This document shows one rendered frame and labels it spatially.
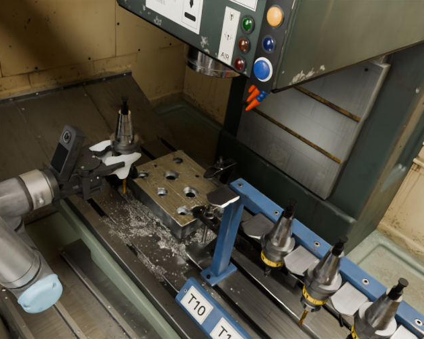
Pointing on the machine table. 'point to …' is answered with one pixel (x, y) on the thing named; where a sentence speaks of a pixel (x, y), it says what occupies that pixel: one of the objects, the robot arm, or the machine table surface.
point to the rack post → (224, 246)
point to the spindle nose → (206, 64)
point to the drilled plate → (170, 203)
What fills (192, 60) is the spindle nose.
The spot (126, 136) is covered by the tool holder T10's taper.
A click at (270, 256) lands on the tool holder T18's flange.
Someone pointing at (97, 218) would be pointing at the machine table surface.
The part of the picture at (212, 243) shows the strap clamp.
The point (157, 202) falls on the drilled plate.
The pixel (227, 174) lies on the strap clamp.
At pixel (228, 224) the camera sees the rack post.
